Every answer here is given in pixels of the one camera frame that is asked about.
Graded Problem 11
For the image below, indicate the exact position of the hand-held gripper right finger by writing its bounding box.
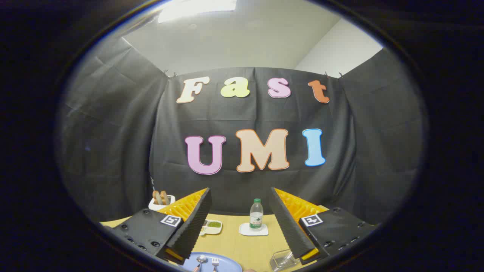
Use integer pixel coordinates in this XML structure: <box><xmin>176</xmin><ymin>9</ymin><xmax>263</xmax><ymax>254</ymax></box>
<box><xmin>269</xmin><ymin>187</ymin><xmax>379</xmax><ymax>265</ymax></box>

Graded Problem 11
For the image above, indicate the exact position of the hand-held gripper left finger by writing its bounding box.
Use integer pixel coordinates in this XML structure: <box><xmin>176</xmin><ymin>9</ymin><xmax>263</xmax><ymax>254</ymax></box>
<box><xmin>102</xmin><ymin>188</ymin><xmax>212</xmax><ymax>265</ymax></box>

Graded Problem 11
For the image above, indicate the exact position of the white divided dish with grains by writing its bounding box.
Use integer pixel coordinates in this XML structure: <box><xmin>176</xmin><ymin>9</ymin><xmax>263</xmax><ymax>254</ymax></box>
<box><xmin>199</xmin><ymin>220</ymin><xmax>223</xmax><ymax>236</ymax></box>

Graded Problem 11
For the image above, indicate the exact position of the clear water bottle green cap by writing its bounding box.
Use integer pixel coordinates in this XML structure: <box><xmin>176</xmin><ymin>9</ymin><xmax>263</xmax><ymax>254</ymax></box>
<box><xmin>250</xmin><ymin>198</ymin><xmax>264</xmax><ymax>229</ymax></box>

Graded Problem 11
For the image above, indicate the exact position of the metal perforated tray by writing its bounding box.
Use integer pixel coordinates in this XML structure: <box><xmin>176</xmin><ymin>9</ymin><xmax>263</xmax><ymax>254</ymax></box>
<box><xmin>270</xmin><ymin>249</ymin><xmax>301</xmax><ymax>272</ymax></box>

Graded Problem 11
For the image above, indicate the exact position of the white toaster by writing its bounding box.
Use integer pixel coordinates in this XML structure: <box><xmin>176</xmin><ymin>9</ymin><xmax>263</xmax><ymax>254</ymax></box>
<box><xmin>148</xmin><ymin>195</ymin><xmax>175</xmax><ymax>211</ymax></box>

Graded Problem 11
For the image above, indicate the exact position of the white square coaster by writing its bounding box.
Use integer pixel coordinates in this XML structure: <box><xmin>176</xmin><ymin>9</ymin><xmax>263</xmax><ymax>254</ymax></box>
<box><xmin>239</xmin><ymin>222</ymin><xmax>269</xmax><ymax>236</ymax></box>

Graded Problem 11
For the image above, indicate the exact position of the blue round plate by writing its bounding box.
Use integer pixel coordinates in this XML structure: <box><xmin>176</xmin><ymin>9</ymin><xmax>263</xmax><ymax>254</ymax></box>
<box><xmin>181</xmin><ymin>252</ymin><xmax>242</xmax><ymax>272</ymax></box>

